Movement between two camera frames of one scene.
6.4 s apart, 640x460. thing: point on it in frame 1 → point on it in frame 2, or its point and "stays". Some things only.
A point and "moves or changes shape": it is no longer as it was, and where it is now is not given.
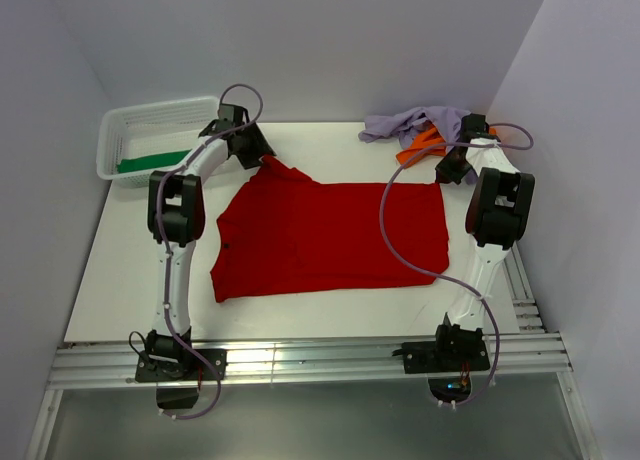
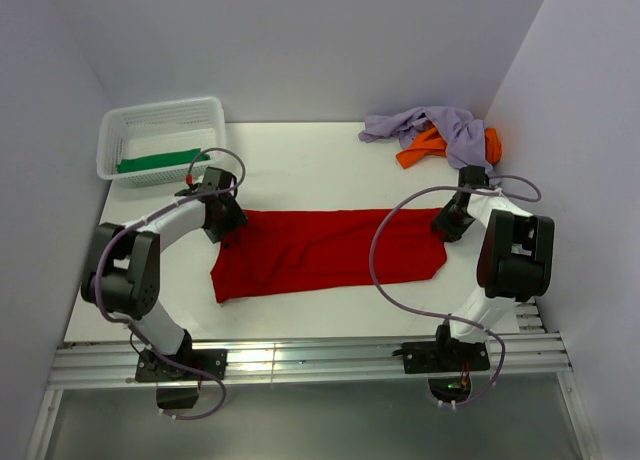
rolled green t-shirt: [152, 161] stays
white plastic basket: [147, 129] stays
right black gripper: [445, 175] → [451, 232]
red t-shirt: [278, 232] moves or changes shape
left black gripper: [260, 147] → [236, 219]
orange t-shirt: [429, 137] stays
